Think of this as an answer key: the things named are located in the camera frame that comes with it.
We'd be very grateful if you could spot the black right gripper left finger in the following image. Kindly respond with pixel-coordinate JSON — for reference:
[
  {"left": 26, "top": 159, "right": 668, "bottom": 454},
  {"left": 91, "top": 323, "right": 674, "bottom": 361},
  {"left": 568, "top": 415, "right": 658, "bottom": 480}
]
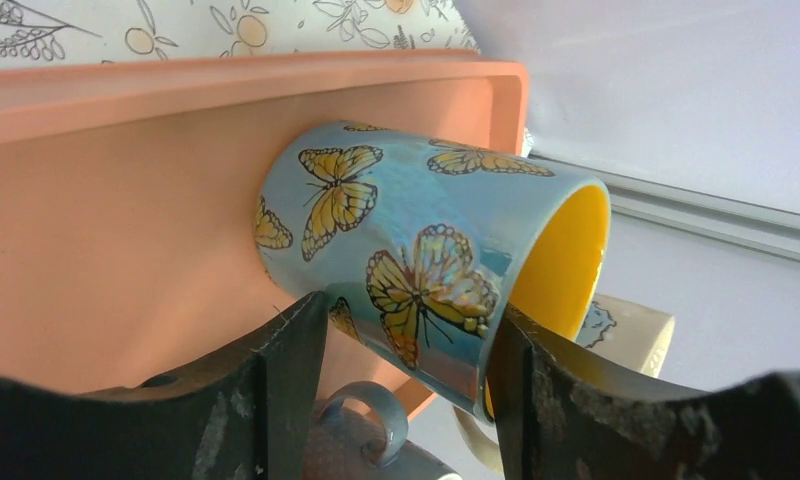
[{"left": 0, "top": 291, "right": 328, "bottom": 479}]

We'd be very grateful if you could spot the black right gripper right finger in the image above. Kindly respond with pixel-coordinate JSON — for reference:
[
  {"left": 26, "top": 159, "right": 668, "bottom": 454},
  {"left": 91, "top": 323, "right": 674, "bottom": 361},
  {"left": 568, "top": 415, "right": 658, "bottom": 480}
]
[{"left": 487, "top": 306, "right": 800, "bottom": 479}]

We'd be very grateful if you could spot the grey ribbed mug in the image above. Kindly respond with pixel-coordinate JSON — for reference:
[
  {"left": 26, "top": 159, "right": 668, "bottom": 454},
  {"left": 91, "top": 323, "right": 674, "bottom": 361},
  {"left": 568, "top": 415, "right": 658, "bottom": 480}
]
[{"left": 302, "top": 381, "right": 461, "bottom": 480}]

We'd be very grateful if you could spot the cream white mug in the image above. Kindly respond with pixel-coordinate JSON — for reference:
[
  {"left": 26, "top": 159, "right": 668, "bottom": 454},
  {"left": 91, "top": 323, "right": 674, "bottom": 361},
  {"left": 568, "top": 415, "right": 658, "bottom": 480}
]
[{"left": 454, "top": 294, "right": 675, "bottom": 474}]

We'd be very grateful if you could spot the blue butterfly mug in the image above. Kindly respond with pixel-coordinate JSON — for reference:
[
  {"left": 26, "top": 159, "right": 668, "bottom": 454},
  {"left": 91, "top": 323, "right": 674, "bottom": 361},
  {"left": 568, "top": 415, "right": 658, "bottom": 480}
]
[{"left": 260, "top": 121, "right": 611, "bottom": 423}]

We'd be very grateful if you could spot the salmon pink tray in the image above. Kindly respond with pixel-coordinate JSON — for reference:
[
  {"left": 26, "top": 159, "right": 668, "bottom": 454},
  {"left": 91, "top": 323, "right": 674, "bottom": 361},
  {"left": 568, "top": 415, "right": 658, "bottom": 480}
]
[{"left": 0, "top": 50, "right": 529, "bottom": 393}]

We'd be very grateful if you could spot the floral patterned table mat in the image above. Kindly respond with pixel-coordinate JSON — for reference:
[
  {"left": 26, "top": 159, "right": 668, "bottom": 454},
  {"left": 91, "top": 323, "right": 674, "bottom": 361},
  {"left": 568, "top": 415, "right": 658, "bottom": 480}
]
[{"left": 0, "top": 0, "right": 478, "bottom": 70}]

